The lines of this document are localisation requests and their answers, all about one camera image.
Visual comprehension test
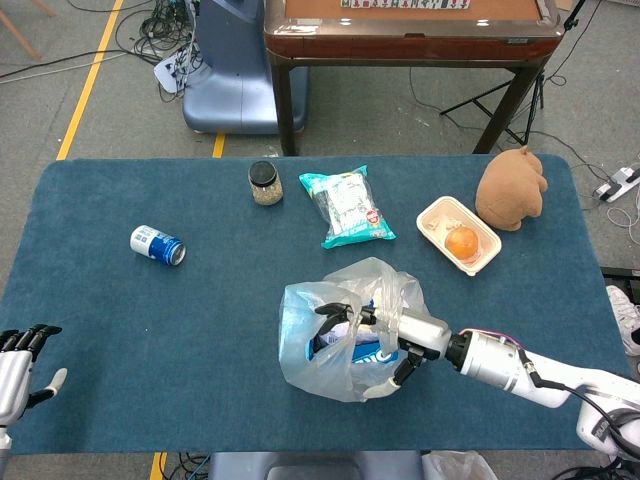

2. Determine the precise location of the black tripod stand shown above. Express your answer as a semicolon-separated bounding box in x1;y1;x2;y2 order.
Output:
439;0;589;149

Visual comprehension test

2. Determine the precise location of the transparent plastic bag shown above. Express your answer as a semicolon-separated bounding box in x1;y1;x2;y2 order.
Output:
278;256;431;404

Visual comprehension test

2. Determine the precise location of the orange fruit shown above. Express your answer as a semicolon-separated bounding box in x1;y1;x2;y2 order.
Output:
444;225;480;261

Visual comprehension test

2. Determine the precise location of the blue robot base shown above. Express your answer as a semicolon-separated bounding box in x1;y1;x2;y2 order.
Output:
181;0;310;135

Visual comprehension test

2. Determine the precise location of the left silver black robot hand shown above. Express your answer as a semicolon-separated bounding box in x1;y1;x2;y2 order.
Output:
0;324;69;427

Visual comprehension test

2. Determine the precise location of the black cable bundle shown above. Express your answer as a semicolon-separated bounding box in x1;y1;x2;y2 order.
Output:
114;0;201;104

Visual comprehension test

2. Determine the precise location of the blue printed package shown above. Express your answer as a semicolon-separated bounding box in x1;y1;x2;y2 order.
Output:
304;337;401;369

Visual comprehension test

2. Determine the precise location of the blue white drink can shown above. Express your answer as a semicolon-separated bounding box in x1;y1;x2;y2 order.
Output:
129;224;187;267

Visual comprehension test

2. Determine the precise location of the blue table mat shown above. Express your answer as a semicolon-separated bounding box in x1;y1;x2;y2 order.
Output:
0;153;632;456

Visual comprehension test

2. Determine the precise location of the white sneaker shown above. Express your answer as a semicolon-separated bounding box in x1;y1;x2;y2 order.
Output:
605;285;640;357

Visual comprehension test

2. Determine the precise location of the white black power strip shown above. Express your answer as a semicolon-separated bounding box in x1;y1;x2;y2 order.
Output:
592;164;640;204

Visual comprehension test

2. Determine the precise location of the grey robot body base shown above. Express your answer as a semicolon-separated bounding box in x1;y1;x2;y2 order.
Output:
207;450;426;480

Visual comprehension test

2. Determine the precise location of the wooden chair leg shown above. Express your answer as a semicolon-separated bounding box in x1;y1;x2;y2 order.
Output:
0;0;56;61

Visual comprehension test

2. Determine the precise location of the brown mahjong table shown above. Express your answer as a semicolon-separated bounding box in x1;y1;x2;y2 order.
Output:
263;0;562;156

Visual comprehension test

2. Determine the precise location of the beige takeout tray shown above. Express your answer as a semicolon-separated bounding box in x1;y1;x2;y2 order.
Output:
415;195;503;277

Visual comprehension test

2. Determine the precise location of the white tissue pack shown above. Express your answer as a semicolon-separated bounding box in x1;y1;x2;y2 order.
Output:
319;297;391;349

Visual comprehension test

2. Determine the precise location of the teal snack packet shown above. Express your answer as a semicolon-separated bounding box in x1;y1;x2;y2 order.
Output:
298;166;397;250

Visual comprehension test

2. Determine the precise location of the brown plush toy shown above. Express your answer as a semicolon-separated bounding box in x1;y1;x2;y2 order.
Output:
474;145;549;232

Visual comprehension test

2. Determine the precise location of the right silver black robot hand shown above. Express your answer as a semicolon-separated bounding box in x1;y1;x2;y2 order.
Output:
314;302;454;401

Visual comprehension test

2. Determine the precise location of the row of mahjong tiles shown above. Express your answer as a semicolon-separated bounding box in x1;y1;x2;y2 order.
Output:
340;0;471;10

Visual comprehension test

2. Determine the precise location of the glass jar black lid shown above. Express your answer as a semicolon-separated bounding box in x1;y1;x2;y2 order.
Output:
247;160;284;207

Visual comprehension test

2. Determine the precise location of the black flat base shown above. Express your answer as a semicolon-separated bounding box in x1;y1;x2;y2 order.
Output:
599;267;640;304

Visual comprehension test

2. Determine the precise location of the white power strip with plugs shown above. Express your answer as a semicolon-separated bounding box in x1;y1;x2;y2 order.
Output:
152;48;211;95

